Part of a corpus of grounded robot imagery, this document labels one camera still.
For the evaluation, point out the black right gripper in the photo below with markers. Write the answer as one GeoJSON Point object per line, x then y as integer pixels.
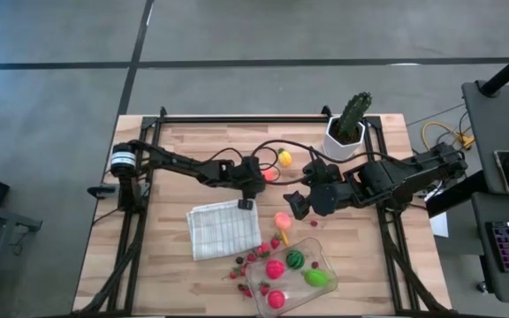
{"type": "Point", "coordinates": [325, 196]}

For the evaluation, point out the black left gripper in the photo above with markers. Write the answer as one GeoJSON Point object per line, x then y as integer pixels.
{"type": "Point", "coordinates": [249, 176]}

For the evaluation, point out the orange toy tangerine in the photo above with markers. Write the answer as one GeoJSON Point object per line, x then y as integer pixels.
{"type": "Point", "coordinates": [271, 175]}

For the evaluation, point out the yellow toy pepper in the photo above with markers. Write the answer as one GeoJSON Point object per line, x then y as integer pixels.
{"type": "Point", "coordinates": [285, 159]}

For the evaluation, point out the toy peach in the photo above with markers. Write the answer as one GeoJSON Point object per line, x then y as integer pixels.
{"type": "Point", "coordinates": [282, 220]}

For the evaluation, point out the green striped toy watermelon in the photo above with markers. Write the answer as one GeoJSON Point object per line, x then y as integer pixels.
{"type": "Point", "coordinates": [295, 259]}

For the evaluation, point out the light green toy melon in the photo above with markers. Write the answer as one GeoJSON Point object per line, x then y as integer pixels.
{"type": "Point", "coordinates": [316, 278]}

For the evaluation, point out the large red ribbed toy fruit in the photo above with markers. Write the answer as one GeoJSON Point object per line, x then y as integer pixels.
{"type": "Point", "coordinates": [275, 269]}

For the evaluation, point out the dark red toy cherry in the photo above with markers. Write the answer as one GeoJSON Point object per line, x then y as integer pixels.
{"type": "Point", "coordinates": [240, 287]}

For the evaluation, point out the red toy apple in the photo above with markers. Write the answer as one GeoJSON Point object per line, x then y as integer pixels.
{"type": "Point", "coordinates": [276, 299]}

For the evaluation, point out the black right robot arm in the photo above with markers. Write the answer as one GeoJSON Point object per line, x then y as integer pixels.
{"type": "Point", "coordinates": [391, 176]}

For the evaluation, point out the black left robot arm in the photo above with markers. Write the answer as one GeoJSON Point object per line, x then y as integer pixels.
{"type": "Point", "coordinates": [184, 165]}

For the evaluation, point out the clear plastic tupperware container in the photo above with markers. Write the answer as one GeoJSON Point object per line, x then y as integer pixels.
{"type": "Point", "coordinates": [298, 289]}

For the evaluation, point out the white hexagonal plant pot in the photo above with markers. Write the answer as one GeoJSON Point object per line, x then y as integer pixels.
{"type": "Point", "coordinates": [338, 150]}

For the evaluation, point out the white checked cloth towel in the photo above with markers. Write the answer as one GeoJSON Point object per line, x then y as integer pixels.
{"type": "Point", "coordinates": [219, 229]}

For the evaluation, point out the green cactus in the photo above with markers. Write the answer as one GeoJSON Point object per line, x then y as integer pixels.
{"type": "Point", "coordinates": [354, 112]}

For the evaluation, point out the white paper sheet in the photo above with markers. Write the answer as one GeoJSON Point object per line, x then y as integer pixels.
{"type": "Point", "coordinates": [441, 225]}

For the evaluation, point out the dark grey desk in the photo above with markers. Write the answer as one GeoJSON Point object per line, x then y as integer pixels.
{"type": "Point", "coordinates": [502, 207]}
{"type": "Point", "coordinates": [493, 128]}

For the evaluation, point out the black pole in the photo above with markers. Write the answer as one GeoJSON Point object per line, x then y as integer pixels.
{"type": "Point", "coordinates": [508, 70]}

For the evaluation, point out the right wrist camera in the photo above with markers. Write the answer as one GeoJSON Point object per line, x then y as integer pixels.
{"type": "Point", "coordinates": [299, 206]}

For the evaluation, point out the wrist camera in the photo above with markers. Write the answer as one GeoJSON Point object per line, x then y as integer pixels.
{"type": "Point", "coordinates": [245, 204]}
{"type": "Point", "coordinates": [299, 206]}

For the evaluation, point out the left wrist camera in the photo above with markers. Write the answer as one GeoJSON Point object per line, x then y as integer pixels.
{"type": "Point", "coordinates": [245, 204]}

